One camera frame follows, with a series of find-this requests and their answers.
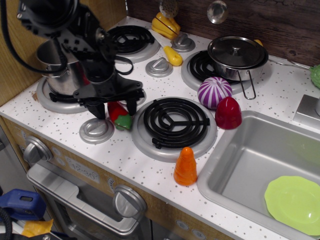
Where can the hanging steel skimmer spoon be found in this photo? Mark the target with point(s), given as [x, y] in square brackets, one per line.
[169, 8]

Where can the orange toy carrot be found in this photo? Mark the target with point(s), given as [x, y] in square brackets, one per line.
[185, 172]

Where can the yellow toy bell pepper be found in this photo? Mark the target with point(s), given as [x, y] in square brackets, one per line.
[166, 27]

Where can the left oven knob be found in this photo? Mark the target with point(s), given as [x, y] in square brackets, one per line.
[36, 151]

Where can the right oven knob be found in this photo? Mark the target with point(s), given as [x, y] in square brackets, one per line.
[128, 203]

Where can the rear left black burner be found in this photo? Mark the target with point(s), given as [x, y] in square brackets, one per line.
[135, 43]

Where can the yellow cloth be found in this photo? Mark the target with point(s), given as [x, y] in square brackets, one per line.
[34, 228]

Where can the oven knob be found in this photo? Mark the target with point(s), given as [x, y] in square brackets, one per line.
[128, 203]
[36, 151]

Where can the hanging steel ladle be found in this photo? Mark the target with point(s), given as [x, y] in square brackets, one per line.
[217, 12]

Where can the front left burner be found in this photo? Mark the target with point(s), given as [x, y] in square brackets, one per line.
[43, 90]

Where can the dark red toy fruit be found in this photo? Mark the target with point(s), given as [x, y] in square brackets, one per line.
[228, 114]

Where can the grey toy faucet base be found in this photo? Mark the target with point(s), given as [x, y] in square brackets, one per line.
[308, 112]

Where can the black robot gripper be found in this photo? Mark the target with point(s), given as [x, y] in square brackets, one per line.
[112, 89]

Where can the right rear black burner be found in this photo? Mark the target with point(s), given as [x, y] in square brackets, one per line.
[196, 68]

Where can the purple striped toy onion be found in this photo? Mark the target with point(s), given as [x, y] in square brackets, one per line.
[212, 91]

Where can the green toy vegetable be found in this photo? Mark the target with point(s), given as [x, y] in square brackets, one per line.
[315, 75]

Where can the green plastic plate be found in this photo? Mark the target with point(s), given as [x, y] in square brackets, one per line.
[295, 201]

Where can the steel pan with lid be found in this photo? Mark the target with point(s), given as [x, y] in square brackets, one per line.
[238, 59]

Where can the red toy pepper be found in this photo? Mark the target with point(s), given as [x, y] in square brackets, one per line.
[119, 116]

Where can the rear silver stove knob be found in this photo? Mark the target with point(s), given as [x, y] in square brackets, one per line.
[183, 44]

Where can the grey toy sink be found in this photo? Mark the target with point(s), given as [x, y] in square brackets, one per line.
[249, 159]

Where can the front centre black burner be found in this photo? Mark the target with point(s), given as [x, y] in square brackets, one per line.
[162, 127]

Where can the tall steel pot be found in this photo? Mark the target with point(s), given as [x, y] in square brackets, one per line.
[66, 81]

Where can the yellow handled toy knife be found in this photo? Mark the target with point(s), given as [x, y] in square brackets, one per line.
[173, 57]

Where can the blue plastic clamp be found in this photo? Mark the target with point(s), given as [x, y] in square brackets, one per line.
[23, 205]

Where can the upper silver stove knob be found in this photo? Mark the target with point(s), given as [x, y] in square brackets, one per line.
[159, 68]

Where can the silver oven door handle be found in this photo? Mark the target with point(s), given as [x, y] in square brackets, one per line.
[84, 212]

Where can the black burner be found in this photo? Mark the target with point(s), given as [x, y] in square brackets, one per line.
[196, 68]
[135, 43]
[162, 127]

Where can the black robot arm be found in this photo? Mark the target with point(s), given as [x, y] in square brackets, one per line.
[74, 29]

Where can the front silver stove knob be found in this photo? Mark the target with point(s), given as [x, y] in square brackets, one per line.
[96, 131]

